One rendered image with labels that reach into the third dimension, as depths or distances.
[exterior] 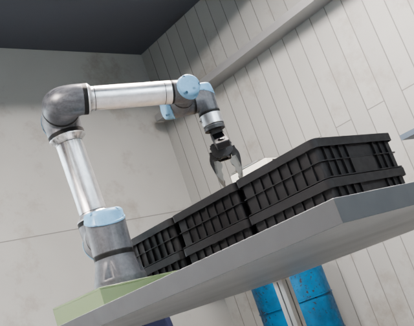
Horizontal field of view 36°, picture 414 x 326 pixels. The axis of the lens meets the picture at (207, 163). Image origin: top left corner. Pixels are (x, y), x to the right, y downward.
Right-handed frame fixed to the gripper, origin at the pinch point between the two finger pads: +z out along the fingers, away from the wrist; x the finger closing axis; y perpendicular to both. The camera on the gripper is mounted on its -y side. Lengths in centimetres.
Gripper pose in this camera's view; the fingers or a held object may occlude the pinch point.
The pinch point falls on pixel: (232, 180)
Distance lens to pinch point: 209.3
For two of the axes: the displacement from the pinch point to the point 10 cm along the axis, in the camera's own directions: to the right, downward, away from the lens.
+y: 0.5, 1.8, 9.8
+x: -9.5, 3.1, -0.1
